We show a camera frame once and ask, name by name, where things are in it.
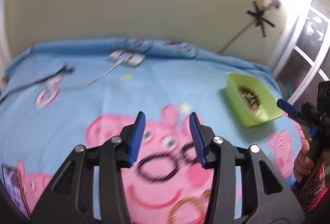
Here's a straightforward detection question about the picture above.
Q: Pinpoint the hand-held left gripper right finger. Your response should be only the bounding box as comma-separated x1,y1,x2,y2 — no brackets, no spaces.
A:
189,112,299,224

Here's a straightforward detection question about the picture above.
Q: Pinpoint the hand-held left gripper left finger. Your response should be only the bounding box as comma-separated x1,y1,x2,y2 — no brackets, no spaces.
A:
31,111,146,224

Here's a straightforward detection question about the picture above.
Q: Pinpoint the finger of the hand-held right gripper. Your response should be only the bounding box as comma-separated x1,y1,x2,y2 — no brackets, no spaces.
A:
277,99,314,128

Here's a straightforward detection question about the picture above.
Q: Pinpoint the large brown wooden bead bracelet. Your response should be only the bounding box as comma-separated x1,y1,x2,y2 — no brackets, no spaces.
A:
238,85,261,111

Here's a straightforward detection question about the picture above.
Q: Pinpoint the green plastic basket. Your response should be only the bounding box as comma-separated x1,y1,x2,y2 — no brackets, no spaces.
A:
225,72,283,128

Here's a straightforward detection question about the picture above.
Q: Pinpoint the yellow crystal bead bracelet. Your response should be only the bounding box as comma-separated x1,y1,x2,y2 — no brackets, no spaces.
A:
169,188,216,224

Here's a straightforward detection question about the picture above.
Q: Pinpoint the person's right hand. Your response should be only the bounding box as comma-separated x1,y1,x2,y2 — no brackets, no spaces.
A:
293,140,316,183

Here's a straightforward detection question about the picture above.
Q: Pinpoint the blue cartoon pig printed blanket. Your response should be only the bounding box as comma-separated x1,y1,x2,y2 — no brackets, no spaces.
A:
0,38,310,224

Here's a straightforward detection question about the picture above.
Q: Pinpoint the white power bank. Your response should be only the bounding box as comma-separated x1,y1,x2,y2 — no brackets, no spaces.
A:
108,50,145,68

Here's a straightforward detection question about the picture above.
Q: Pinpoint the black tape cross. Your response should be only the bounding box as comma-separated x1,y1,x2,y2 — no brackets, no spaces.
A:
246,1,276,38

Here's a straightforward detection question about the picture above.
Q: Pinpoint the smartphone in pink case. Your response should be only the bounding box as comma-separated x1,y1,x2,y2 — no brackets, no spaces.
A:
2,165,30,218

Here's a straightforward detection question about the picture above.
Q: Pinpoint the white window frame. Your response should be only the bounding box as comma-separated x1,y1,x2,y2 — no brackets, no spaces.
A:
268,2,330,101

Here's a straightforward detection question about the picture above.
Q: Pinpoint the white charging cable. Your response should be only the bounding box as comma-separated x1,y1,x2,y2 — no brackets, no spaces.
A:
58,60,121,91

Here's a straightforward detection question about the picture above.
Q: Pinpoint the pale wall cable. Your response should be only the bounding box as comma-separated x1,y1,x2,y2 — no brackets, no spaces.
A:
219,21,256,54

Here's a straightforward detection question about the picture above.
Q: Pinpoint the black charging cable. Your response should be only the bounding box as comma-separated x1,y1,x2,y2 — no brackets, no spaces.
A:
0,64,75,103

